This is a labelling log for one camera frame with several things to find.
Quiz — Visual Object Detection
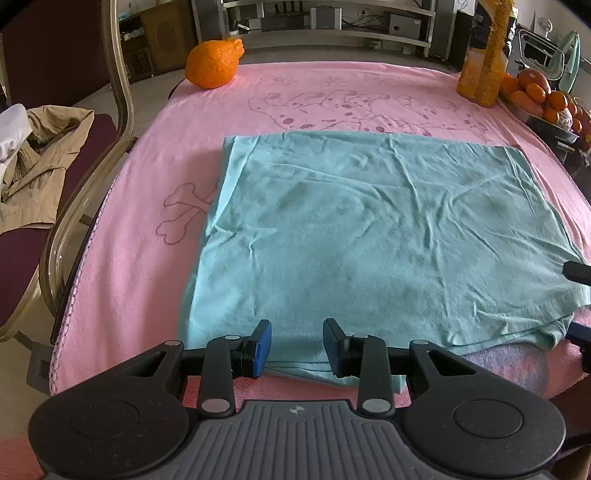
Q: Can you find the beige jacket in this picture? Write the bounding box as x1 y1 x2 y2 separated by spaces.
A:
0 105 95 235

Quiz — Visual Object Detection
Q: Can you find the grey box device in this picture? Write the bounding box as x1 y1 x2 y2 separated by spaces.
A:
389 13 421 36

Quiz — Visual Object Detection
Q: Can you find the grey speaker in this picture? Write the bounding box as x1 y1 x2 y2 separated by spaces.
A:
310 6 343 30

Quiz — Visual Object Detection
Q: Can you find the green curved object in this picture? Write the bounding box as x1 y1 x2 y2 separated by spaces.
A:
553 29 583 95

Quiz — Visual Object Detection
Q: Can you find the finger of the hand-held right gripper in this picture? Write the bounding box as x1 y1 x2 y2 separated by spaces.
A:
564 261 591 283
565 322 591 358

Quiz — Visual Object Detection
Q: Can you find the pink printed blanket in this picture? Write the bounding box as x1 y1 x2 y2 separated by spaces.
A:
48 61 591 402

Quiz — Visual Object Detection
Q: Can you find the yellow plastic bottle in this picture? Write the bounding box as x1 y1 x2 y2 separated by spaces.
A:
456 0 515 109

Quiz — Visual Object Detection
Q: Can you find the maroon chair with gold frame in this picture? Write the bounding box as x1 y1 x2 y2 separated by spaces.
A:
0 0 139 344

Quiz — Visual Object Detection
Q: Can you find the large orange citrus fruit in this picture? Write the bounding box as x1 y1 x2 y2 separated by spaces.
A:
185 38 245 89

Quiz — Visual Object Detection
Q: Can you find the white desk fan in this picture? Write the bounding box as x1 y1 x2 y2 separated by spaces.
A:
532 9 556 37

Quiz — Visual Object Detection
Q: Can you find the pile of oranges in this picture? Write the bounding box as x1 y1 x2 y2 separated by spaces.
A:
499 68 591 137

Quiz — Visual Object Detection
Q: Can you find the wooden cabinet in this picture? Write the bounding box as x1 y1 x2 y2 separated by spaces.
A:
117 0 200 83

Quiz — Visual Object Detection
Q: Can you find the white cloth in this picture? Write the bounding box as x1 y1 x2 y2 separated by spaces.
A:
0 104 32 178

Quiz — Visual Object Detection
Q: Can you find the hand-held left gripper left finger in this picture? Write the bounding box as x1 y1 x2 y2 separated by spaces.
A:
122 318 273 418

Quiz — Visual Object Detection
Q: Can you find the teal cloth garment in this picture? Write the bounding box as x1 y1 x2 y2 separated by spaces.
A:
178 131 591 395

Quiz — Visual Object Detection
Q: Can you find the white shelf unit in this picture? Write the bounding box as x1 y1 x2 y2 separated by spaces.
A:
222 0 437 58

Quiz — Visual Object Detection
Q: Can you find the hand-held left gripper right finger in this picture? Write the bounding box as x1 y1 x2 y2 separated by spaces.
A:
322 318 478 418

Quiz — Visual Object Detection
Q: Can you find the metal fruit tray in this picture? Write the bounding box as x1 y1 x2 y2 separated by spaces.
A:
498 92 591 145

